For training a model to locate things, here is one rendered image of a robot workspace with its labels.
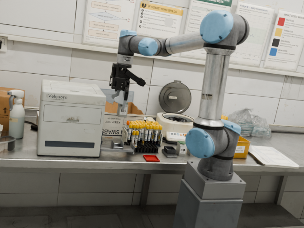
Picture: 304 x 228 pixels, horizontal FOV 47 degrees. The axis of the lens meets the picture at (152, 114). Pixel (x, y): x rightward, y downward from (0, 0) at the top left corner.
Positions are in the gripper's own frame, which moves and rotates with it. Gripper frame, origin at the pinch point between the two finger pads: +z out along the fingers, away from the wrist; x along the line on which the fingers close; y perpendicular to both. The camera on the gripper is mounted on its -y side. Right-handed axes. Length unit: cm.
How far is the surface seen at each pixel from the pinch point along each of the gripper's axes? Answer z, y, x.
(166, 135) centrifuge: 20.4, -33.5, -23.5
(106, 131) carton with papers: 21.2, 1.1, -25.1
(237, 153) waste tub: 22, -68, -2
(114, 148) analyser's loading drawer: 20.0, 2.2, 2.8
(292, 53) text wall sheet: -36, -135, -62
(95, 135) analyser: 13.3, 12.0, 4.7
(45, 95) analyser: -3.2, 35.4, 5.2
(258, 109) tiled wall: 9, -118, -62
